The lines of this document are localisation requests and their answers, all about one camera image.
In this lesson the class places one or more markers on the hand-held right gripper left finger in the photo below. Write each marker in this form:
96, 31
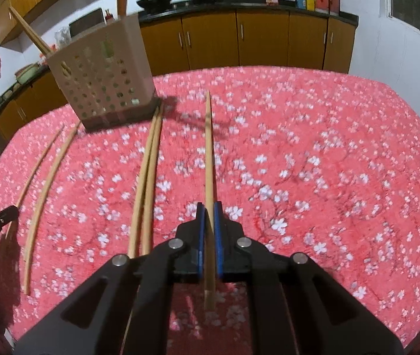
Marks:
201, 236

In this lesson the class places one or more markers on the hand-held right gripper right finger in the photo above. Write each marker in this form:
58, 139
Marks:
218, 236

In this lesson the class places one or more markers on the beige perforated chopstick holder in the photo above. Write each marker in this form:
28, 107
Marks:
99, 74

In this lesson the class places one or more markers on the red floral tablecloth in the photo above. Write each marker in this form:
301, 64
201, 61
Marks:
306, 155

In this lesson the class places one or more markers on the green basin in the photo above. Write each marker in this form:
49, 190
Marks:
26, 75

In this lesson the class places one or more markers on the clear plastic bag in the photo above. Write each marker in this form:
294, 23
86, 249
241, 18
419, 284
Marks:
63, 39

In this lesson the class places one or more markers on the wooden base cabinets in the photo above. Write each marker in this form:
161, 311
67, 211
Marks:
261, 37

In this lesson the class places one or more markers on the dark cutting board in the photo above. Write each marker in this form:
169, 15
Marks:
87, 22

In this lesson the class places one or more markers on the small red bottle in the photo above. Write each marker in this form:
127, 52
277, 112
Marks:
109, 15

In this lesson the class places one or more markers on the black kitchen countertop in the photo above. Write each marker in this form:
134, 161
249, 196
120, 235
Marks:
232, 7

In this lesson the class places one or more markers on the gas stove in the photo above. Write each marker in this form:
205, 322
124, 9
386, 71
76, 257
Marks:
180, 5

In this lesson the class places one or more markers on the yellow blue box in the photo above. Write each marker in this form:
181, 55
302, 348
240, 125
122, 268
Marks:
306, 3

